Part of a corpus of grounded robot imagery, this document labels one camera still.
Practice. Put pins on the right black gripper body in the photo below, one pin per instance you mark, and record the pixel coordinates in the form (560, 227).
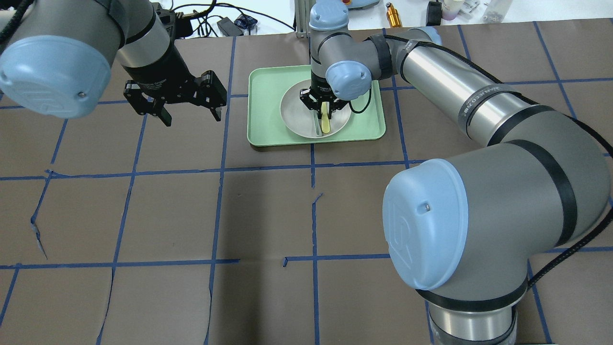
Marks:
(317, 90)

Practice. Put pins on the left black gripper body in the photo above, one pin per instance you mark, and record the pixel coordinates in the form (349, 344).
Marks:
(160, 72)

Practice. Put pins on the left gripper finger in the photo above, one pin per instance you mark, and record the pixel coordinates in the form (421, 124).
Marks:
(216, 113)
(163, 115)

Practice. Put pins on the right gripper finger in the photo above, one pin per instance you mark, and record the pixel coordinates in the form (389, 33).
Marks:
(318, 112)
(332, 108)

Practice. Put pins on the yellow plastic fork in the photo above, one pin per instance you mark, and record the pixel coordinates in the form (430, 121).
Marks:
(325, 117)

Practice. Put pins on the white round plate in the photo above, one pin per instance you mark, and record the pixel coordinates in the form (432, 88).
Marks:
(299, 119)

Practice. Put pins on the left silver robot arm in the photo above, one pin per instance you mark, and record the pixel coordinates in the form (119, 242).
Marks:
(57, 56)

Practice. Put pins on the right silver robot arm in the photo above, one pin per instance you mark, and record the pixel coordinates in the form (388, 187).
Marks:
(525, 189)

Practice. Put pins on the pale green plastic spoon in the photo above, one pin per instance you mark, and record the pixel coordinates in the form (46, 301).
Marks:
(317, 127)

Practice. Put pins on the light green tray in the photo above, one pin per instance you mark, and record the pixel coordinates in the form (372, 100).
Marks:
(265, 126)

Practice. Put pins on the brass cylinder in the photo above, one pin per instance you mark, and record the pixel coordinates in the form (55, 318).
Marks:
(393, 16)

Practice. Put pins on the aluminium frame post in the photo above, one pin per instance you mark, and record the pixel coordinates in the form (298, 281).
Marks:
(302, 10)

